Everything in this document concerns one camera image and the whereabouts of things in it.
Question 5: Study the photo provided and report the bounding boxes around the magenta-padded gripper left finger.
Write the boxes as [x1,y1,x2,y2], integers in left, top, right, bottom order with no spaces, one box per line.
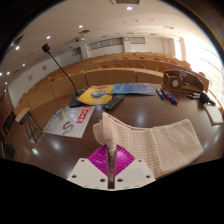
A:
[66,143,110,190]

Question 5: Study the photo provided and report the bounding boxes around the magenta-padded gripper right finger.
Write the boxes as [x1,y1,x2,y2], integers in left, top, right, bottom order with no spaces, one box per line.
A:
[114,145,157,190]

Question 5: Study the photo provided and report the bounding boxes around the beige waffle-weave towel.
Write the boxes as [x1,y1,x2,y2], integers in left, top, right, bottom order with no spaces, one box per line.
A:
[92,111,205,189]

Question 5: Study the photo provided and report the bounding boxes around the grey poster with red print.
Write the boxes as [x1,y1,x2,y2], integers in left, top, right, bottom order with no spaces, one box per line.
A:
[42,105,96,139]

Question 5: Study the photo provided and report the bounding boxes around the black remote control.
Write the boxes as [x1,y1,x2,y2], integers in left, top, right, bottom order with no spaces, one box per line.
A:
[102,94,125,112]

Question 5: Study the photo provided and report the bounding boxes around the black gooseneck desk microphone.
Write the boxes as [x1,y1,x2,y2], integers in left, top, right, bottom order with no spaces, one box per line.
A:
[41,43,87,108]

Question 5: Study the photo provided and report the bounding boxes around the yellow booklet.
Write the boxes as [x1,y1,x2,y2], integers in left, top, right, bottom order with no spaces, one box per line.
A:
[76,84,116,106]

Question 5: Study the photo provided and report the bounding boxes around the blue booklet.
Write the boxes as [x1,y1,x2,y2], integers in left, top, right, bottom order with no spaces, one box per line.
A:
[110,82,157,97]

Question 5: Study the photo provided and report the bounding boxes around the red whiteboard marker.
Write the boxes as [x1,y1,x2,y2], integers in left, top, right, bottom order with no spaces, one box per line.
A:
[166,89,179,106]

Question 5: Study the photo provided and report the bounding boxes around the small black-legged side table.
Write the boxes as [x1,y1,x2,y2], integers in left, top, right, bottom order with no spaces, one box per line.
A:
[13,107,44,144]

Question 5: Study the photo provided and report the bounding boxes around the rows of wooden seats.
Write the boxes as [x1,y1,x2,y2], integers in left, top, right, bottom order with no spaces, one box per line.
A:
[13,51,208,116]

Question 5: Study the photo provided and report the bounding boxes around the wooden desk organizer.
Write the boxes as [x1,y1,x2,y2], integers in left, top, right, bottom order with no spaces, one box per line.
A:
[162,68,210,94]

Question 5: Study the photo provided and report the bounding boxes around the white notepad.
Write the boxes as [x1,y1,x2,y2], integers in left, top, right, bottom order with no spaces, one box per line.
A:
[203,103,224,126]

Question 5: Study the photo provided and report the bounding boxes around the black handheld microphone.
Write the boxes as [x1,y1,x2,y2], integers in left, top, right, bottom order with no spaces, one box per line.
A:
[186,91,217,107]

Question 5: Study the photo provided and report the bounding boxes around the round ceiling lights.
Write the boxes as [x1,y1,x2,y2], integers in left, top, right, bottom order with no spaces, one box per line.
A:
[0,4,134,88]

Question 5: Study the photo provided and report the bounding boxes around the ceiling air vent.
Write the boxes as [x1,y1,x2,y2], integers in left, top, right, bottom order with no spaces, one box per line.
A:
[110,0,144,6]

